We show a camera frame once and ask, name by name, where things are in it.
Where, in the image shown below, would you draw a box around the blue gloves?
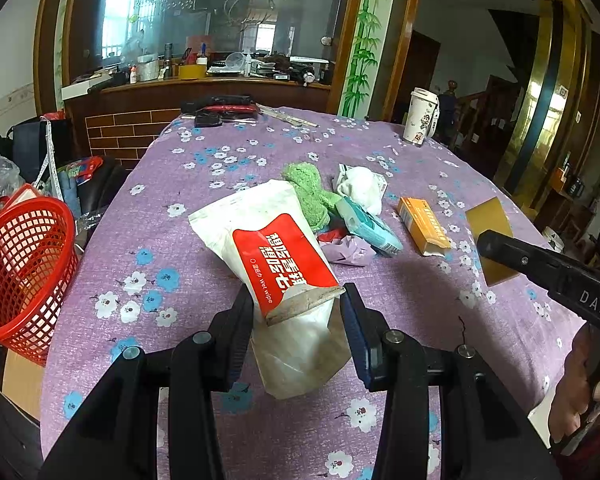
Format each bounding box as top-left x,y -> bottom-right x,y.
55,165 -> 81,218

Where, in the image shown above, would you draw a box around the white sock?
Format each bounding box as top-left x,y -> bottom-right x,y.
336,165 -> 388,216

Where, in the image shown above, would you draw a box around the red plastic basket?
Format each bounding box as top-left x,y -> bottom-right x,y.
0,196 -> 79,367

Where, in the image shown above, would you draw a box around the flat white box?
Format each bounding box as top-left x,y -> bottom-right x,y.
61,80 -> 113,101

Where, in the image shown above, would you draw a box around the brown cardboard box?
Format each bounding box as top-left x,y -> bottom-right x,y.
2,347 -> 46,421

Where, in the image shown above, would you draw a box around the black bag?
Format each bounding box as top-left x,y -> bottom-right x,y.
7,117 -> 73,181

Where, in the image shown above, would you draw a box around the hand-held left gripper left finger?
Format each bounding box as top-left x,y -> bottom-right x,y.
40,285 -> 255,480

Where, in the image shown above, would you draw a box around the white red wet wipe packet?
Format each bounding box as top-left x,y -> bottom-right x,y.
187,179 -> 353,401

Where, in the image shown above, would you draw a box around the teal tissue packet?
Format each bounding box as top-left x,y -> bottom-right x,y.
335,195 -> 403,257

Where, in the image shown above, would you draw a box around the green fuzzy cloth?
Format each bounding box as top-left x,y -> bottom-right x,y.
281,161 -> 343,233

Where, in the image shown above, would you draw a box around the purple plastic bag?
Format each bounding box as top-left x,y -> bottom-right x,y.
319,235 -> 378,267

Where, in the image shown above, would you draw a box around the long black tool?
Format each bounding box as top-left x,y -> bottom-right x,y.
181,94 -> 255,113

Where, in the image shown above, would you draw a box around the wooden stair railing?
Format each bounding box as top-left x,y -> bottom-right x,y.
450,80 -> 521,176

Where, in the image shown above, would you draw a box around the white measuring tape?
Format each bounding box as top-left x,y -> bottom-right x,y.
32,115 -> 63,201

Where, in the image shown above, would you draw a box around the person's right hand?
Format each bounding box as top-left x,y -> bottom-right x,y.
547,322 -> 600,456

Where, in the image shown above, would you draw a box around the yellow card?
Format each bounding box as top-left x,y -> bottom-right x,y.
465,199 -> 521,287

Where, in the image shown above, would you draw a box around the purple floral tablecloth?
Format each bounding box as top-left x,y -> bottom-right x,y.
40,105 -> 588,480

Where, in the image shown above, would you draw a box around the white patterned cup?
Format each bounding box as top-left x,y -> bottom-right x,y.
403,87 -> 441,147

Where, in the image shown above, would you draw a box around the wood framed glass partition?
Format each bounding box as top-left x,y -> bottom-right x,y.
34,0 -> 426,121

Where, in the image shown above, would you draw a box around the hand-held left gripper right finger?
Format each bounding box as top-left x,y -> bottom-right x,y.
340,282 -> 563,480

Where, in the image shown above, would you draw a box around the clear plastic bag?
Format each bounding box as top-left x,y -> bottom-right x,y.
0,152 -> 26,208

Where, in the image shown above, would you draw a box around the white box with red rim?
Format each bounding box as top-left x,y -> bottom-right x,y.
0,183 -> 43,216

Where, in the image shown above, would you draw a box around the golden door frame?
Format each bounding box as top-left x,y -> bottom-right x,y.
495,0 -> 600,211

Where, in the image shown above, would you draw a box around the black leather seat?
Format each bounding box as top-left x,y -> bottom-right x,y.
77,157 -> 131,246

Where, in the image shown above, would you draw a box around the small white box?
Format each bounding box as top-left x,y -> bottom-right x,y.
336,164 -> 389,197

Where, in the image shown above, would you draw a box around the orange cardboard box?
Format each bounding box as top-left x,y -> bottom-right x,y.
397,196 -> 453,257

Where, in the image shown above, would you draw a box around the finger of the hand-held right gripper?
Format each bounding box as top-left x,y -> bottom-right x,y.
476,230 -> 561,292

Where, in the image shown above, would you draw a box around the wooden sticks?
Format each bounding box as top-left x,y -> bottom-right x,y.
256,103 -> 318,128

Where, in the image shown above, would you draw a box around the red handled tool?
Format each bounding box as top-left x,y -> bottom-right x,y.
202,104 -> 258,115

